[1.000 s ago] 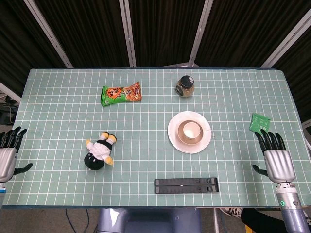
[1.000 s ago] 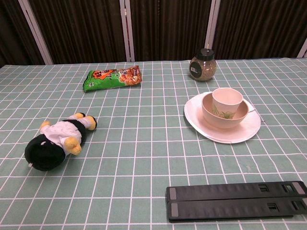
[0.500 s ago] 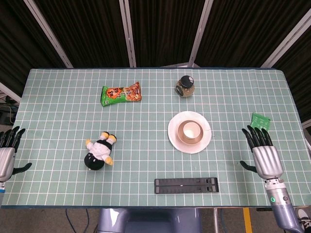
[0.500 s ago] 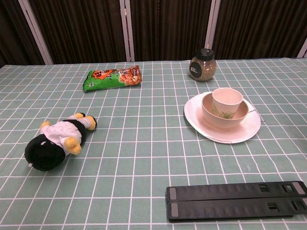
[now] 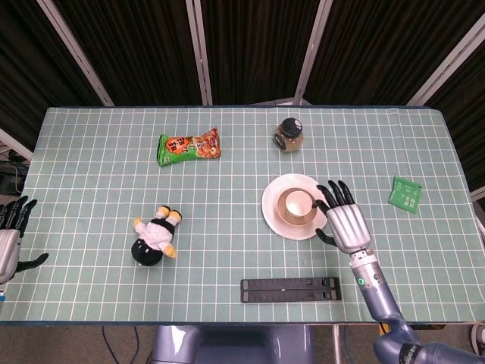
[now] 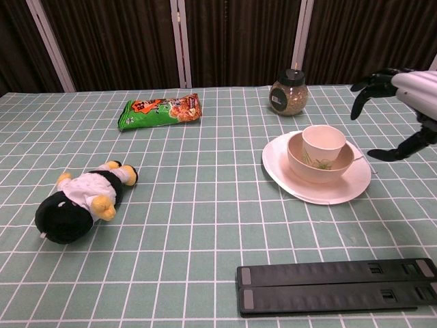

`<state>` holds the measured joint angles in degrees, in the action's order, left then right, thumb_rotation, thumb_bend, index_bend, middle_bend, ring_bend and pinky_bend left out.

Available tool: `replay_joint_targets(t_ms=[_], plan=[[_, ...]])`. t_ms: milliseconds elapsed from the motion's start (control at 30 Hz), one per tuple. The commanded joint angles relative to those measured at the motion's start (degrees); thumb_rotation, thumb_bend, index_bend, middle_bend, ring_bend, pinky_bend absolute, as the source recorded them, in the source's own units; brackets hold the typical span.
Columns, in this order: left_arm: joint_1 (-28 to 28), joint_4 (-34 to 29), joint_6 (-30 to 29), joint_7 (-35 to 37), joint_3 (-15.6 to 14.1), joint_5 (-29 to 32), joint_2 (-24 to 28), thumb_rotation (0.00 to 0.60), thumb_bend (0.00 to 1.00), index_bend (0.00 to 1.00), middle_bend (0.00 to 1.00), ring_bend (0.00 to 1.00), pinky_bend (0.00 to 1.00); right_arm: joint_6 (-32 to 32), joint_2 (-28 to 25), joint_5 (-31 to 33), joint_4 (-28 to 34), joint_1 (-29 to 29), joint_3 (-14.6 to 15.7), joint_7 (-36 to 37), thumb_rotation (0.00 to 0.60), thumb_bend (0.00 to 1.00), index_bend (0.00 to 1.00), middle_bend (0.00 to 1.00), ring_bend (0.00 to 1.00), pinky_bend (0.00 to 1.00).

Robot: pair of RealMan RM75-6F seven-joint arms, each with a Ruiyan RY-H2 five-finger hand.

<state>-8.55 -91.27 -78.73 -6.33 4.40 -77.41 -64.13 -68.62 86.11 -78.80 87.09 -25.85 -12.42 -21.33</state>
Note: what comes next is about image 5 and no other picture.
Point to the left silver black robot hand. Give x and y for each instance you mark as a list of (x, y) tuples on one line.
[(8, 246)]

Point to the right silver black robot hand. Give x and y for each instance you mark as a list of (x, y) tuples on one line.
[(348, 227)]

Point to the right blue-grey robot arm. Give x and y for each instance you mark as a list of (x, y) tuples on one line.
[(382, 299)]

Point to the small green sachet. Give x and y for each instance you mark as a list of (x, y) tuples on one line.
[(404, 194)]

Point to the beige bowl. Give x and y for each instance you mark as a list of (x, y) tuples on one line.
[(282, 216)]

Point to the white round plate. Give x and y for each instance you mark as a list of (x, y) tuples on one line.
[(273, 197)]

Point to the black folded stand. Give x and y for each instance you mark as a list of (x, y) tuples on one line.
[(288, 290)]

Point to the green white grid tablecloth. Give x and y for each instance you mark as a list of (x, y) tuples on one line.
[(94, 197)]

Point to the glass jar with black lid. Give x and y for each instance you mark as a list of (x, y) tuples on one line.
[(288, 134)]

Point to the white table leg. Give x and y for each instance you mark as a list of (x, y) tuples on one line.
[(336, 343)]

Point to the black white penguin plush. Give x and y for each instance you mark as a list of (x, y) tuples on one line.
[(153, 237)]

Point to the blue-grey robot torso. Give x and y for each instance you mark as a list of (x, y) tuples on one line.
[(227, 345)]

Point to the green orange snack bag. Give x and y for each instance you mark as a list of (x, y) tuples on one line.
[(189, 148)]

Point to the white partition post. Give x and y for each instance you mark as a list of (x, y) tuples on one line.
[(312, 49), (447, 64), (200, 53), (77, 57)]

